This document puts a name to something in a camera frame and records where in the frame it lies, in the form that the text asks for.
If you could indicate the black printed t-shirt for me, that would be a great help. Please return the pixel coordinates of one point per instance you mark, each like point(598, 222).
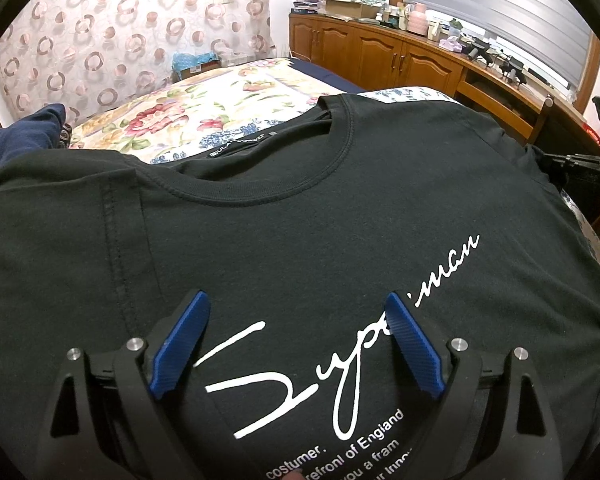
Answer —
point(300, 220)

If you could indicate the grey patterned cloth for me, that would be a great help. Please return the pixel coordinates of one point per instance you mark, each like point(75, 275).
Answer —
point(64, 136)

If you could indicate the circle patterned curtain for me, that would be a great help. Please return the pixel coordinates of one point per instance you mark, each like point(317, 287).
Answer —
point(130, 25)

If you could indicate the wooden cabinet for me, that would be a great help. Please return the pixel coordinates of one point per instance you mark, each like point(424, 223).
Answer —
point(375, 52)

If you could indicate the folded navy cloth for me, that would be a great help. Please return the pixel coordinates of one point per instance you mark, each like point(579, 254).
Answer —
point(20, 140)

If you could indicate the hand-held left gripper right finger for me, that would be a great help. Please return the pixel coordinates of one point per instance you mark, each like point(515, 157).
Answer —
point(412, 345)

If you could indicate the navy bed sheet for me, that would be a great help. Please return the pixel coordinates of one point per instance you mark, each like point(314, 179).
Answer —
point(325, 76)

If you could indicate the floral bed blanket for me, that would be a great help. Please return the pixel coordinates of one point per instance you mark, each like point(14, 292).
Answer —
point(205, 105)

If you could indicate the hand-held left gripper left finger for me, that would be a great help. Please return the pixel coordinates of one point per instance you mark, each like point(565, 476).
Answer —
point(180, 345)

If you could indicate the pink container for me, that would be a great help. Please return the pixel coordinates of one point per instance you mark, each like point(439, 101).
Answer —
point(418, 19)

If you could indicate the blue plastic bag box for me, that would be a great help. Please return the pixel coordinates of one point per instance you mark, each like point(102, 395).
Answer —
point(195, 61)

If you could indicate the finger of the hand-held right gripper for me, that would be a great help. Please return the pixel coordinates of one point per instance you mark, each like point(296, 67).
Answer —
point(570, 166)

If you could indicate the cardboard box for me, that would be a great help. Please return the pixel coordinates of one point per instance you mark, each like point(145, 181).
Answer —
point(347, 8)

